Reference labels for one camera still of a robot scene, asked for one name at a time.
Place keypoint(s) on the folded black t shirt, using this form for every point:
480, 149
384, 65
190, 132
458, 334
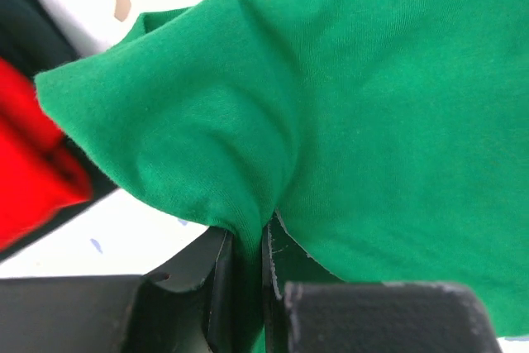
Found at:
33, 42

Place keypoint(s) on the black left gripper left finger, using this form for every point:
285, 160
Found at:
184, 305

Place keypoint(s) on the folded red t shirt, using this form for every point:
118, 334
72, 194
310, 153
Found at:
39, 174

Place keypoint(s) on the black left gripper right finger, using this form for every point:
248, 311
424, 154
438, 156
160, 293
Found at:
308, 309

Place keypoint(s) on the green t shirt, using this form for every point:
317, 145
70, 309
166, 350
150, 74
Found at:
391, 136

